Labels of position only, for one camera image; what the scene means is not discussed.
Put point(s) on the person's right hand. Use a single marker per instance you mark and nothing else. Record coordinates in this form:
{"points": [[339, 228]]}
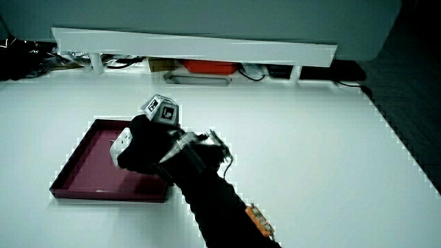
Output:
{"points": [[146, 148]]}

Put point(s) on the white socket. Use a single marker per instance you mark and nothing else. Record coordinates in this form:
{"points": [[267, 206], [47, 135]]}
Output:
{"points": [[121, 142]]}

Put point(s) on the person's right forearm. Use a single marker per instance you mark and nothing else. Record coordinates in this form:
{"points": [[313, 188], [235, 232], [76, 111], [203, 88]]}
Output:
{"points": [[220, 213]]}

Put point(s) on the maroon square tray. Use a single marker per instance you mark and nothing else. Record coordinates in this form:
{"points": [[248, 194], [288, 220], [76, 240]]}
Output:
{"points": [[93, 168]]}

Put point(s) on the grey flat tray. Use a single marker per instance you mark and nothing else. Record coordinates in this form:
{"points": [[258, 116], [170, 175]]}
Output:
{"points": [[197, 80]]}

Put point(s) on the brown cardboard box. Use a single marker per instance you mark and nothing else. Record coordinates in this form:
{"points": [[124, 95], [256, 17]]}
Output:
{"points": [[162, 64]]}

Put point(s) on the orange box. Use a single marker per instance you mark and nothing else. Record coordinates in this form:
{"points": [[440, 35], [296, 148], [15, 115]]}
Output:
{"points": [[210, 66]]}

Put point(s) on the long white shelf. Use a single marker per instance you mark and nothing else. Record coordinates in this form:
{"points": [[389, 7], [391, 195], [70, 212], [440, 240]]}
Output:
{"points": [[193, 46]]}

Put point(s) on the black crumpled bag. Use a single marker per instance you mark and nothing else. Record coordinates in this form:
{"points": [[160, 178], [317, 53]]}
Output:
{"points": [[24, 58]]}

